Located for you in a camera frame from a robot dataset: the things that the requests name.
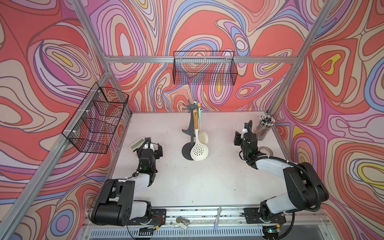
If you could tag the black wire basket wall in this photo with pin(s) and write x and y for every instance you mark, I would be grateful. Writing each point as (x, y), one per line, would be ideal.
(204, 68)
(99, 119)

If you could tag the black wire basket left wall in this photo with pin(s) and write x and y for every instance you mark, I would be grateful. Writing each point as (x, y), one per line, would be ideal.
(99, 119)

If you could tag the grey utensil rack stand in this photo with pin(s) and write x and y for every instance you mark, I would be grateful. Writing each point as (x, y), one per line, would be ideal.
(186, 149)

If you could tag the roll of tape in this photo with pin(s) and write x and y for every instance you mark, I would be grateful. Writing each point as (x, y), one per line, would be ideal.
(267, 151)

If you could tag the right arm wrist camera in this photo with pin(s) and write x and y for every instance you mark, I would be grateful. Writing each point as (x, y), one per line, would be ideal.
(245, 130)

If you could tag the cream skimmer green handle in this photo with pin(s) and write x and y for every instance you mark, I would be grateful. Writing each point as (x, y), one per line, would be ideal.
(203, 136)

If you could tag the black wire basket back wall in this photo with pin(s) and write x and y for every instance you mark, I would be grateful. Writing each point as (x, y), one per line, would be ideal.
(204, 68)

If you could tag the pencil cup with pencils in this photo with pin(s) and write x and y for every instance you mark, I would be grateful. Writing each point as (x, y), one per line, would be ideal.
(265, 123)

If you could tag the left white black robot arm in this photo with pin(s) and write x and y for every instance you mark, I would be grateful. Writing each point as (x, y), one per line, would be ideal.
(115, 205)

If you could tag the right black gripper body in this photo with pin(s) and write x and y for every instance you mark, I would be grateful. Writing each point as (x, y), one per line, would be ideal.
(238, 141)

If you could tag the small clip on rail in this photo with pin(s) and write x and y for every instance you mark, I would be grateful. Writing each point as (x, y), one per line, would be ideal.
(183, 223)

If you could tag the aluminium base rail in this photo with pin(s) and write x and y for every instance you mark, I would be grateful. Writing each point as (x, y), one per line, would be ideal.
(232, 225)

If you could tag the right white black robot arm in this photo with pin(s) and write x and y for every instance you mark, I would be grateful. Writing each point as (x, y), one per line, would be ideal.
(305, 189)

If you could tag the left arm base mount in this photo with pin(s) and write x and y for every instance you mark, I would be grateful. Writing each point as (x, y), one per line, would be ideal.
(157, 217)

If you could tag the pen on rail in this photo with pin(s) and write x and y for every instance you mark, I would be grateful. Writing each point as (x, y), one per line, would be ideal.
(216, 224)

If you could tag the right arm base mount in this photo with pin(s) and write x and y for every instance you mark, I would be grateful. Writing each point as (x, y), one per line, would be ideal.
(255, 216)

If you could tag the pink white calculator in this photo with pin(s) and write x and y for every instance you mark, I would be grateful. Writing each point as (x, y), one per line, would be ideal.
(138, 143)

